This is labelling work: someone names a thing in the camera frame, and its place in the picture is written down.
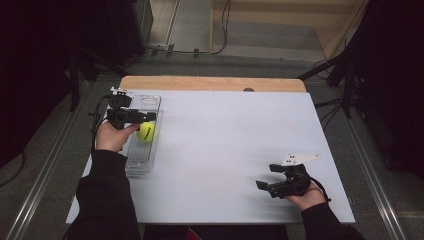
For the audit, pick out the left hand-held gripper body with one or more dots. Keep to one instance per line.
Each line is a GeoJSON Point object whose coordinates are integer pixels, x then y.
{"type": "Point", "coordinates": [120, 113]}

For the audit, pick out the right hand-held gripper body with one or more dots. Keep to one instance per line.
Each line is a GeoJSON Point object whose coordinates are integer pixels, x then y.
{"type": "Point", "coordinates": [293, 178]}

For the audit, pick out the yellow tennis ball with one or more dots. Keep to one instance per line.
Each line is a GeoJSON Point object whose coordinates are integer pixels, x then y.
{"type": "Point", "coordinates": [146, 132]}

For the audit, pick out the clear plastic tray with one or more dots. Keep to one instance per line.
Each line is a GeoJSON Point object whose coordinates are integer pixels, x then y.
{"type": "Point", "coordinates": [143, 156]}

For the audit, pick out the person's right hand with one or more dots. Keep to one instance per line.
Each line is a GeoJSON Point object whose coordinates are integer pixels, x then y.
{"type": "Point", "coordinates": [308, 198]}

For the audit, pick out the person's left hand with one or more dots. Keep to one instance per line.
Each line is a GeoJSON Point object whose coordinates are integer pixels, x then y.
{"type": "Point", "coordinates": [111, 138]}

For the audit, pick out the black metal stand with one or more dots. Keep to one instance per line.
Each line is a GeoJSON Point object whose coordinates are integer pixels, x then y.
{"type": "Point", "coordinates": [346, 83]}
{"type": "Point", "coordinates": [75, 80]}

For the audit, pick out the black curtain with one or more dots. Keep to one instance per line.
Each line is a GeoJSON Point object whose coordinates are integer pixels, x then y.
{"type": "Point", "coordinates": [33, 66]}
{"type": "Point", "coordinates": [393, 83]}

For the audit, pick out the metal floor rail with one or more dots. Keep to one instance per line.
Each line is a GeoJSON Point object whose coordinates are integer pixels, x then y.
{"type": "Point", "coordinates": [40, 180]}
{"type": "Point", "coordinates": [373, 180]}

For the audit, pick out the wooden frame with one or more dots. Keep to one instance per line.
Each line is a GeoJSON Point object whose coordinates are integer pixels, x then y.
{"type": "Point", "coordinates": [333, 20]}

